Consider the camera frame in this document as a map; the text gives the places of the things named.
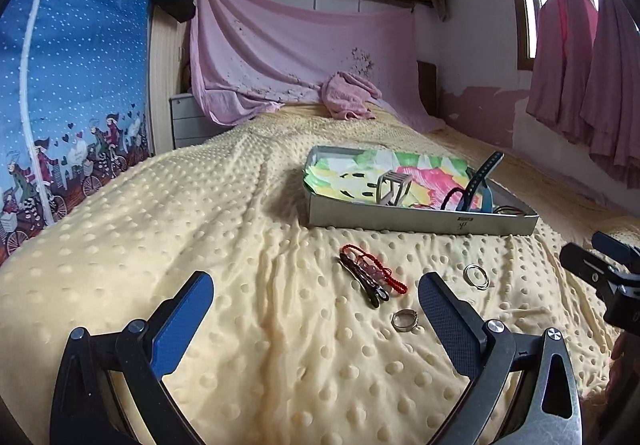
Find pink hanging sheet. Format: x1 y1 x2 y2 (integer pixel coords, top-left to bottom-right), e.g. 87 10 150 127
189 0 444 133

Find crumpled pink towel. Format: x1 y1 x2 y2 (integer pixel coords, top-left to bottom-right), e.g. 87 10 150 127
320 72 382 120

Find red cord bracelet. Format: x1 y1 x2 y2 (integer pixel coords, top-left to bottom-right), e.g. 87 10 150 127
339 242 410 297

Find pink window curtain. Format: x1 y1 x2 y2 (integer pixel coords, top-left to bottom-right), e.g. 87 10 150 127
527 0 639 190

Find beige hair claw clip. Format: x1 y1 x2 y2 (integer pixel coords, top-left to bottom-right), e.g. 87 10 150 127
375 171 412 207

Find silver bangle rings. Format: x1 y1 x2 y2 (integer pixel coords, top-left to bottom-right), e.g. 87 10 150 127
462 263 492 291

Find person's right hand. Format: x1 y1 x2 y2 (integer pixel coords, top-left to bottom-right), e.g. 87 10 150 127
605 331 639 405

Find grey drawer cabinet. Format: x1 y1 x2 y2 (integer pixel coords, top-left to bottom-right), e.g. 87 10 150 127
169 93 231 148

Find teal watch with strap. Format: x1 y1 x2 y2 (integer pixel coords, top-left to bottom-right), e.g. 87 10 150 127
457 152 504 213

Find small silver ring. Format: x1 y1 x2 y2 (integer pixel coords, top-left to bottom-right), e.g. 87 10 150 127
390 307 420 334

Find wooden wardrobe side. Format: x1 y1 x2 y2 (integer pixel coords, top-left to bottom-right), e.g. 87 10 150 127
148 0 189 155

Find blue printed wardrobe cover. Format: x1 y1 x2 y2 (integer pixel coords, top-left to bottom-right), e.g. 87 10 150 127
1 0 150 257

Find black beaded bracelet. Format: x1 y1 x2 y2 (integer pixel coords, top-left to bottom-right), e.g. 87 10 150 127
338 253 392 310

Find colourful patterned cloth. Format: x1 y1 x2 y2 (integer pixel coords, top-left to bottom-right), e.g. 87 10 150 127
304 146 472 211

